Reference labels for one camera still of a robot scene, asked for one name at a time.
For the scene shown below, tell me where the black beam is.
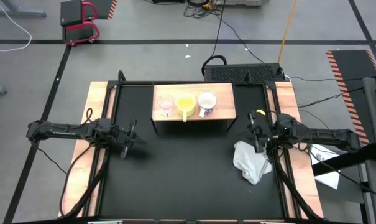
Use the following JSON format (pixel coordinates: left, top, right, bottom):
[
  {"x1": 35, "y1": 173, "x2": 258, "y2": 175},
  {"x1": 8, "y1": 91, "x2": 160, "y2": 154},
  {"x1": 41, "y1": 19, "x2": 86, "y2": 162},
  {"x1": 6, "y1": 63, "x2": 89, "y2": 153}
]
[{"x1": 311, "y1": 143, "x2": 376, "y2": 177}]

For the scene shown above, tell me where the white cable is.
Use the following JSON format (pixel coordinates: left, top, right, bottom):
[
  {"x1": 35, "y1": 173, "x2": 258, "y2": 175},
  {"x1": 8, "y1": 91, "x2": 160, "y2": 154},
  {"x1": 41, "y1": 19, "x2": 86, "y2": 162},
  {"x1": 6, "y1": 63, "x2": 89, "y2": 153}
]
[{"x1": 0, "y1": 0, "x2": 32, "y2": 52}]

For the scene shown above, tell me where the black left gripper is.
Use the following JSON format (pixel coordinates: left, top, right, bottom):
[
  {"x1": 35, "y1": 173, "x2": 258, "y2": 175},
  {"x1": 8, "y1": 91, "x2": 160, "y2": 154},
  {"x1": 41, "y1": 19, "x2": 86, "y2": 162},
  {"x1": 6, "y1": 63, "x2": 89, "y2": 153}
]
[{"x1": 114, "y1": 119, "x2": 147, "y2": 159}]

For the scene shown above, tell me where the white paper sheet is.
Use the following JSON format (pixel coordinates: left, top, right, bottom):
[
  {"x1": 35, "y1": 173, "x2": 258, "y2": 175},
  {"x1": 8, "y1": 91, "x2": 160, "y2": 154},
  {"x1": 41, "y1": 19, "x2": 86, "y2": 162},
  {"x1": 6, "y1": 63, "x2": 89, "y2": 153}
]
[{"x1": 308, "y1": 141, "x2": 341, "y2": 190}]

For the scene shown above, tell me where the black computer case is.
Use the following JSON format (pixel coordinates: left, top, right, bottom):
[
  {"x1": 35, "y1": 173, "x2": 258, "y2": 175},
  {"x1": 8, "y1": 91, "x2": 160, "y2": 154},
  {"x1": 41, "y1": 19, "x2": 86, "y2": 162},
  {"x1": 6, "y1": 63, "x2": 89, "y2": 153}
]
[{"x1": 203, "y1": 63, "x2": 285, "y2": 83}]

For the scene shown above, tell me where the thick black cable loop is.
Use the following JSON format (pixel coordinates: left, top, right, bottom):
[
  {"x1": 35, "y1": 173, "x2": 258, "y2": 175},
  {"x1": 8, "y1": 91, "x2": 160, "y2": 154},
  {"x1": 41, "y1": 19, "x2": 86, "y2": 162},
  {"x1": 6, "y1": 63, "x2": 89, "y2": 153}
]
[{"x1": 201, "y1": 55, "x2": 228, "y2": 77}]

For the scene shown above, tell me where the black aluminium table frame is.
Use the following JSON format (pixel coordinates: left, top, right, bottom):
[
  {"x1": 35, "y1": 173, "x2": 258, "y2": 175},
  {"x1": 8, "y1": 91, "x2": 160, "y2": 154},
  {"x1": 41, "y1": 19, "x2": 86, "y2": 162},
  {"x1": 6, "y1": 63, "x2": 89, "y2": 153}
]
[{"x1": 94, "y1": 70, "x2": 300, "y2": 220}]

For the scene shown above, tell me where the black cable tangle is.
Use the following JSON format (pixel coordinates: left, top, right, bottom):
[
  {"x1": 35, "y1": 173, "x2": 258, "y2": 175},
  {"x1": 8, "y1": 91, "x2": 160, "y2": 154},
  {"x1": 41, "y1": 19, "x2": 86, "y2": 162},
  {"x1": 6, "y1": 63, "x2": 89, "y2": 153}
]
[{"x1": 183, "y1": 0, "x2": 226, "y2": 19}]

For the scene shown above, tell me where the grey metal table leg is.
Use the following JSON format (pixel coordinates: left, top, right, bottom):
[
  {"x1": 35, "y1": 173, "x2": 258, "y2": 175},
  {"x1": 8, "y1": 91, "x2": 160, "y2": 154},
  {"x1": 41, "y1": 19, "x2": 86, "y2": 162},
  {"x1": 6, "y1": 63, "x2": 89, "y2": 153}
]
[{"x1": 0, "y1": 0, "x2": 47, "y2": 19}]

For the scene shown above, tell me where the white crumpled cloth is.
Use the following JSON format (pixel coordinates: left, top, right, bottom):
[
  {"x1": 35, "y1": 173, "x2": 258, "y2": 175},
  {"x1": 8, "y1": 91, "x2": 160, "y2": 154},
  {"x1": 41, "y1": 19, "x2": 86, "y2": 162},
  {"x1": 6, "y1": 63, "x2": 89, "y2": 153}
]
[{"x1": 232, "y1": 140, "x2": 273, "y2": 185}]

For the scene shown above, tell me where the grey desk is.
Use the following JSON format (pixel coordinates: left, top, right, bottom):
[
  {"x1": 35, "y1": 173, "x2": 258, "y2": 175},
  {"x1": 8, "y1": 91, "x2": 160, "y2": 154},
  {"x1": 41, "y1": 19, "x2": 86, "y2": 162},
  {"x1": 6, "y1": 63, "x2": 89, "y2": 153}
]
[{"x1": 361, "y1": 76, "x2": 376, "y2": 224}]

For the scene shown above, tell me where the black hazard-striped floor mat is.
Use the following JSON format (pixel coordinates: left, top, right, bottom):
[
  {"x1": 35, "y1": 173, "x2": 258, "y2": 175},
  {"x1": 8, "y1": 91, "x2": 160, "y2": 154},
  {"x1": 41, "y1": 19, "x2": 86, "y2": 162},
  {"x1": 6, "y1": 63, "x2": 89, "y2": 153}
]
[
  {"x1": 326, "y1": 49, "x2": 376, "y2": 146},
  {"x1": 89, "y1": 0, "x2": 118, "y2": 20}
]

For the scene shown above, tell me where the grey flat box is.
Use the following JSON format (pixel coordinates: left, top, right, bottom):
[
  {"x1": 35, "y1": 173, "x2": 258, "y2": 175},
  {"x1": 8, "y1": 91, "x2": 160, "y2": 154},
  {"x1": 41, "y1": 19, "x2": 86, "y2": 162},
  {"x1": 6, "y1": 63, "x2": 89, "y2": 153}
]
[{"x1": 215, "y1": 0, "x2": 270, "y2": 7}]

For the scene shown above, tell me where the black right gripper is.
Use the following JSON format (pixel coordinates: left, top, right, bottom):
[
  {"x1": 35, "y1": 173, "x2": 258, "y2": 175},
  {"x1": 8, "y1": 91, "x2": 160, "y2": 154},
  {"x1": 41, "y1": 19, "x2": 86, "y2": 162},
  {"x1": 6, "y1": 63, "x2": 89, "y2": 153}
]
[{"x1": 239, "y1": 110, "x2": 277, "y2": 154}]

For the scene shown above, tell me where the black red step stool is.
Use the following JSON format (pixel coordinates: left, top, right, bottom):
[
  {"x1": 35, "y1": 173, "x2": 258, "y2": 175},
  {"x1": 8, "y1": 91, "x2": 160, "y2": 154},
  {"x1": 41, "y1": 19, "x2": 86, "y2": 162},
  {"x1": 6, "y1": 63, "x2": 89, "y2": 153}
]
[{"x1": 60, "y1": 0, "x2": 101, "y2": 46}]

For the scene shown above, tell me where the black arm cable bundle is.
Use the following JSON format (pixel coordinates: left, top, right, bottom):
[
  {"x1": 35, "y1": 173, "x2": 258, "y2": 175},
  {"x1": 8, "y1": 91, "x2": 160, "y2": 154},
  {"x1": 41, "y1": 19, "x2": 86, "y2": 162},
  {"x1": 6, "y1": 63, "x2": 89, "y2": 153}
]
[
  {"x1": 273, "y1": 149, "x2": 324, "y2": 220},
  {"x1": 59, "y1": 144, "x2": 111, "y2": 218}
]

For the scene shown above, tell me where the wooden shelf with black legs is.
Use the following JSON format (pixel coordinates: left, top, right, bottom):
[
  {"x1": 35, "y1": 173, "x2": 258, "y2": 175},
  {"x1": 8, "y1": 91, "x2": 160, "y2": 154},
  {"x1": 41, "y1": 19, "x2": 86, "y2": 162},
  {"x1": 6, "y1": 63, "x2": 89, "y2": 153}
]
[{"x1": 151, "y1": 82, "x2": 239, "y2": 135}]

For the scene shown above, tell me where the red white patterned mug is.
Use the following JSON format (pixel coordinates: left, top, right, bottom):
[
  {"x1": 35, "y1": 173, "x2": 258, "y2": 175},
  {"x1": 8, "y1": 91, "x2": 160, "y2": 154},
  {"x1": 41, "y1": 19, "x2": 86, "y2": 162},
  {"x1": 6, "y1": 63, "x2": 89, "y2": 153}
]
[{"x1": 197, "y1": 91, "x2": 218, "y2": 118}]

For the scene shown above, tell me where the thin black cable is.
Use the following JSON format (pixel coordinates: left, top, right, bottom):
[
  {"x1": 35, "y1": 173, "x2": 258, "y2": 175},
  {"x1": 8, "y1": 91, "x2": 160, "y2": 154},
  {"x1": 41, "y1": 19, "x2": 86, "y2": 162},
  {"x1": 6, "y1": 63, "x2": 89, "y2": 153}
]
[
  {"x1": 218, "y1": 15, "x2": 265, "y2": 64},
  {"x1": 211, "y1": 0, "x2": 226, "y2": 58},
  {"x1": 285, "y1": 75, "x2": 376, "y2": 82},
  {"x1": 298, "y1": 86, "x2": 365, "y2": 109}
]

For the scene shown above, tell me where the yellow plastic mug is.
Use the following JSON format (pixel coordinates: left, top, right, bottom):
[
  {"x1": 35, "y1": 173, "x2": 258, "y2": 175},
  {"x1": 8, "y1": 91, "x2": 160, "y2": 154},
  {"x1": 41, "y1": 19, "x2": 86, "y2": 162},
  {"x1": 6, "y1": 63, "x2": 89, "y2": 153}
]
[{"x1": 175, "y1": 96, "x2": 196, "y2": 123}]

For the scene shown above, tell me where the yellow cable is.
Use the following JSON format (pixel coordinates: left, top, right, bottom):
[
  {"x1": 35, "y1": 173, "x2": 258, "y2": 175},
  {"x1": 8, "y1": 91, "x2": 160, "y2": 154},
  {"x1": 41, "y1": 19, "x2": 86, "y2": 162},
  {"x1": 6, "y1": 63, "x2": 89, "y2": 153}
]
[{"x1": 277, "y1": 0, "x2": 298, "y2": 65}]

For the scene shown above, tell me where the clear glass cup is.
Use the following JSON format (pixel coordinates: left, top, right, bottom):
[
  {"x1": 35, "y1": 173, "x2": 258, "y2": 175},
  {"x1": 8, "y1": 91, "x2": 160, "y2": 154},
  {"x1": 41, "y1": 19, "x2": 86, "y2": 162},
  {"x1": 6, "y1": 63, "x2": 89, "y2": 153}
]
[{"x1": 157, "y1": 94, "x2": 175, "y2": 118}]

